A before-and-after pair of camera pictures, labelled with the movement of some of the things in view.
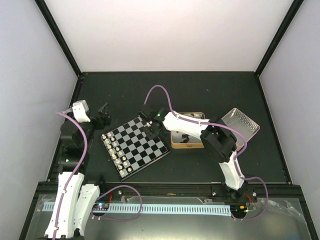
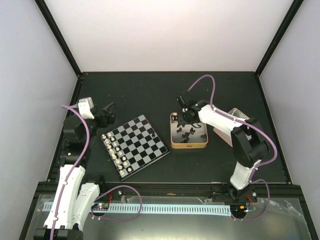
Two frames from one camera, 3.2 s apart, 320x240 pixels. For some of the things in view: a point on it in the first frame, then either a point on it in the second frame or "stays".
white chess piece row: x=117 y=155 stays
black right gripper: x=150 y=134 → x=194 y=121
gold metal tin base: x=180 y=140 stays
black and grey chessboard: x=131 y=149 stays
